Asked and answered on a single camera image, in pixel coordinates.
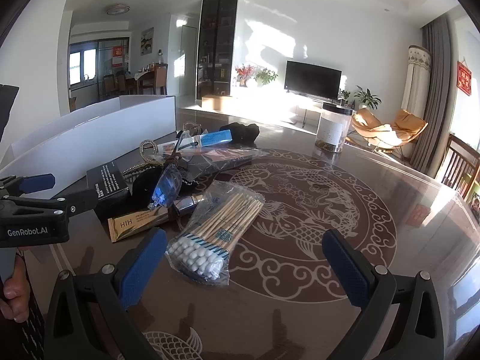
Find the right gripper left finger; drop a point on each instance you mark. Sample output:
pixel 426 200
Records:
pixel 83 306

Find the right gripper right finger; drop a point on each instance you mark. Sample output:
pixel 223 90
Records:
pixel 417 329

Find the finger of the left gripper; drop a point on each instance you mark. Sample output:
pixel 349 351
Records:
pixel 16 186
pixel 78 202

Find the black booklet card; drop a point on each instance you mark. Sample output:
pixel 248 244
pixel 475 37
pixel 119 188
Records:
pixel 108 182

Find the gold silver cosmetic tube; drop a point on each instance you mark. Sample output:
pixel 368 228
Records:
pixel 131 224

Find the black velvet pouch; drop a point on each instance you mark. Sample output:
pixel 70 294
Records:
pixel 143 187

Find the pearl gold hair claw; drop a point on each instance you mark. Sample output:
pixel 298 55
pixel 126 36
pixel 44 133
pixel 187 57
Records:
pixel 149 152

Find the rimless eyeglasses with cord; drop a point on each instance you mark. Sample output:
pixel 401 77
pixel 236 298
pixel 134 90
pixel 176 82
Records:
pixel 169 184

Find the phone case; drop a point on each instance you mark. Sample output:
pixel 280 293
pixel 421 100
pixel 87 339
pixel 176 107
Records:
pixel 206 161

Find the blue white medicine box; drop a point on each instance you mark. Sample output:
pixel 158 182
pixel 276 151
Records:
pixel 214 139

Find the cotton swabs plastic bag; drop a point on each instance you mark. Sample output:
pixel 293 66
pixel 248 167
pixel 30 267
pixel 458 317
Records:
pixel 203 250

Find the black knitted glove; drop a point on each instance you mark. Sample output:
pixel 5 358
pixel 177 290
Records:
pixel 242 134

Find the person's left hand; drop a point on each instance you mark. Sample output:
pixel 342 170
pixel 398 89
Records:
pixel 16 292

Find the white cardboard storage box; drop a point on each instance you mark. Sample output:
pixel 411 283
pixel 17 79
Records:
pixel 70 146

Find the dining table with chairs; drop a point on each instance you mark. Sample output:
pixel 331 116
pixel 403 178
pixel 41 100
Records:
pixel 150 81

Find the wooden dining chair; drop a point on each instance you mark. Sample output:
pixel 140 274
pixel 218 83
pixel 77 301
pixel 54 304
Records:
pixel 459 169

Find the grey curtain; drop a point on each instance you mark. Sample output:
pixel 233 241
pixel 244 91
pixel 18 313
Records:
pixel 429 149

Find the orange lounge chair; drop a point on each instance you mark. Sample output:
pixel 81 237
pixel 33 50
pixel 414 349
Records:
pixel 401 134

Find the clear jar black lid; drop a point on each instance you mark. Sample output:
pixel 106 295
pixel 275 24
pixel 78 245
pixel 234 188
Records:
pixel 333 127

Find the red flower plant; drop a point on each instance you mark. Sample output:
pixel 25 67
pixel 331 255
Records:
pixel 244 73

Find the leafy plant beside television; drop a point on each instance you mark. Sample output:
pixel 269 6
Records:
pixel 367 98

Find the green potted plant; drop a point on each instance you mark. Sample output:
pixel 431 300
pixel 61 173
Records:
pixel 265 76

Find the dark glass display cabinet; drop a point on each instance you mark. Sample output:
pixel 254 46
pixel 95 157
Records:
pixel 215 47

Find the white tv console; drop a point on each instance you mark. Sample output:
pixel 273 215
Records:
pixel 277 107

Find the black flat television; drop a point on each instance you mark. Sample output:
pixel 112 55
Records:
pixel 312 80

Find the red wall hanging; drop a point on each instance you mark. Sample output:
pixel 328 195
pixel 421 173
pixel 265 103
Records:
pixel 463 78

